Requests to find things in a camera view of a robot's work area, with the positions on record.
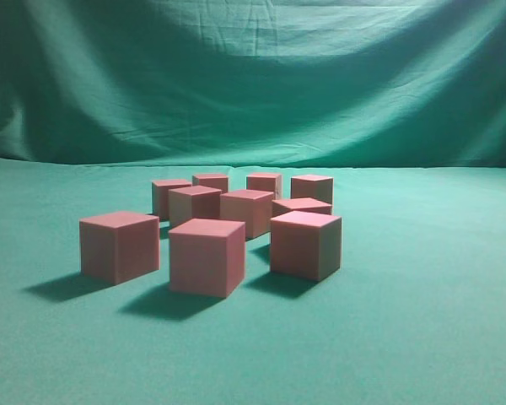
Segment pink cube column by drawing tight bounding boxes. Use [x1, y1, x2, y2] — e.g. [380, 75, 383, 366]
[272, 197, 332, 217]
[270, 211, 342, 282]
[169, 186, 222, 228]
[246, 172, 283, 199]
[191, 173, 229, 193]
[220, 189, 274, 239]
[152, 179, 192, 221]
[169, 219, 245, 298]
[290, 175, 334, 204]
[79, 211, 160, 285]

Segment green cloth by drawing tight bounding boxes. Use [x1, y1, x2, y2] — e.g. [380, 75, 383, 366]
[0, 1, 506, 404]

